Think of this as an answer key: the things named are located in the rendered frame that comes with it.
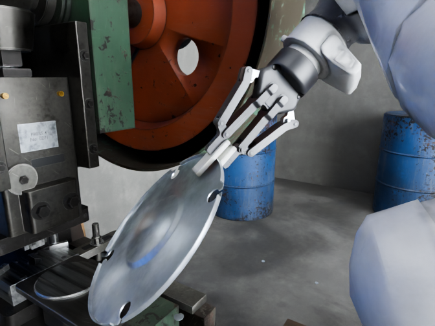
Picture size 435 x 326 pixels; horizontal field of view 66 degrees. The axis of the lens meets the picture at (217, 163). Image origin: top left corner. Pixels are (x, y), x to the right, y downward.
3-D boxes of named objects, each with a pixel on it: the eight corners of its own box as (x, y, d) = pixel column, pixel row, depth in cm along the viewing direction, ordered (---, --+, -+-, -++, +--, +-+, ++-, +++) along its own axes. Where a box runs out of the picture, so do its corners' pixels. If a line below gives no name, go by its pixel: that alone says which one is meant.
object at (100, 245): (133, 248, 94) (131, 214, 91) (80, 277, 80) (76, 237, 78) (118, 242, 97) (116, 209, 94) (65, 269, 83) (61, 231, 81)
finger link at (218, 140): (234, 130, 50) (221, 117, 49) (211, 155, 50) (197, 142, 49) (230, 129, 52) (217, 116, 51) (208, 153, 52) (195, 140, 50)
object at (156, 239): (64, 345, 48) (59, 343, 48) (133, 199, 70) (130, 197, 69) (202, 294, 32) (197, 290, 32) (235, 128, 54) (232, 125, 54)
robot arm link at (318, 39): (292, 21, 55) (270, 44, 55) (342, 4, 43) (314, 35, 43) (333, 76, 60) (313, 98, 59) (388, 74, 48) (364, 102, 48)
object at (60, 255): (81, 270, 78) (78, 252, 76) (13, 306, 65) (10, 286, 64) (58, 259, 82) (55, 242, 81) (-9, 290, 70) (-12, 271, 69)
